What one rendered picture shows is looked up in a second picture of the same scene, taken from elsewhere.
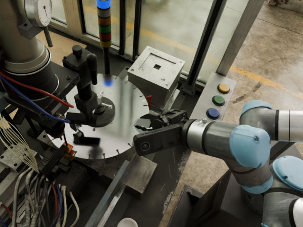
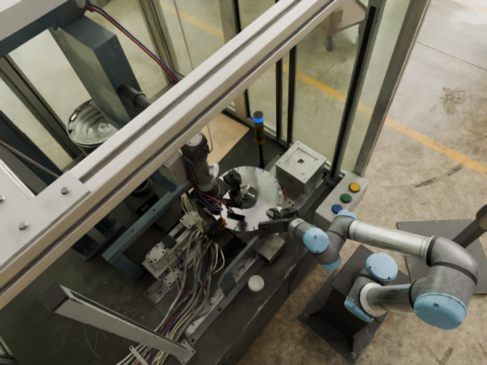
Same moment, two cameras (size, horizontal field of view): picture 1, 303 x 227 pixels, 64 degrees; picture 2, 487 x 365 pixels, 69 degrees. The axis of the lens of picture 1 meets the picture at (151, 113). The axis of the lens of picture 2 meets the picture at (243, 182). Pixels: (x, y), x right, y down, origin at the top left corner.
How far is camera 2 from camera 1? 0.82 m
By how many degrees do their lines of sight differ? 18
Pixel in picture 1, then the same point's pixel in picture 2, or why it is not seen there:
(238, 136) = (307, 233)
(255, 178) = (322, 259)
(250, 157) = (310, 246)
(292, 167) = (379, 261)
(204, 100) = (333, 196)
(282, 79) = not seen: outside the picture
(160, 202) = (284, 269)
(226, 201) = (337, 280)
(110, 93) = (256, 184)
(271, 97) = (471, 185)
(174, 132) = (282, 224)
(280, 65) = not seen: outside the picture
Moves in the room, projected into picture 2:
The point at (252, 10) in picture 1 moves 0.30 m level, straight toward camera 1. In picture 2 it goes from (370, 134) to (325, 185)
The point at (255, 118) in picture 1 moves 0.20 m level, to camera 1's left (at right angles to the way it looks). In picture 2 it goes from (338, 223) to (285, 205)
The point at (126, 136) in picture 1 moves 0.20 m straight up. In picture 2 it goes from (261, 218) to (259, 196)
